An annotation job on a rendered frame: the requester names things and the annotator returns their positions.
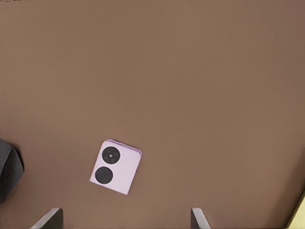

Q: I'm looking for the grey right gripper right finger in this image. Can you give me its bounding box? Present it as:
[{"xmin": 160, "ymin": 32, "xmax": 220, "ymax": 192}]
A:
[{"xmin": 191, "ymin": 207, "xmax": 211, "ymax": 229}]

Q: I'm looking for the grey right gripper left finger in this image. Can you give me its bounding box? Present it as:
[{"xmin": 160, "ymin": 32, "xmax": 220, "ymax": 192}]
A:
[{"xmin": 30, "ymin": 207, "xmax": 64, "ymax": 229}]

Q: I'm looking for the dark grey rounded object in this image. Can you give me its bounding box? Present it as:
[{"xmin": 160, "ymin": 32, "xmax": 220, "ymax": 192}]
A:
[{"xmin": 0, "ymin": 138, "xmax": 25, "ymax": 205}]

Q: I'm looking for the lilac flip phone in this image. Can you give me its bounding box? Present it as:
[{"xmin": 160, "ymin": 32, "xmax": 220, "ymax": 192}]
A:
[{"xmin": 89, "ymin": 139, "xmax": 143, "ymax": 196}]

